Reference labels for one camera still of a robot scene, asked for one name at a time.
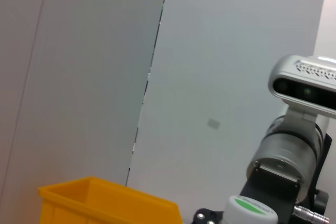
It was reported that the right arm gripper cable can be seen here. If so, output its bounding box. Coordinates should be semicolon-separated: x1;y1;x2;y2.
293;205;332;222

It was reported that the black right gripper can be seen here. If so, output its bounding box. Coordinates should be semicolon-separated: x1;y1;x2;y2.
193;166;301;224

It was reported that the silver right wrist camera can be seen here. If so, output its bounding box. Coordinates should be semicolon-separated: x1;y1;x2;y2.
267;55;336;119

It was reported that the clear green-label water bottle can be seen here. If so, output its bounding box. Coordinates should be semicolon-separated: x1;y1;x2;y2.
223;195;279;224

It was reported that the yellow plastic storage bin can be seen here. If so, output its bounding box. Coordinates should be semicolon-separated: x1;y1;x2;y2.
38;176;184;224

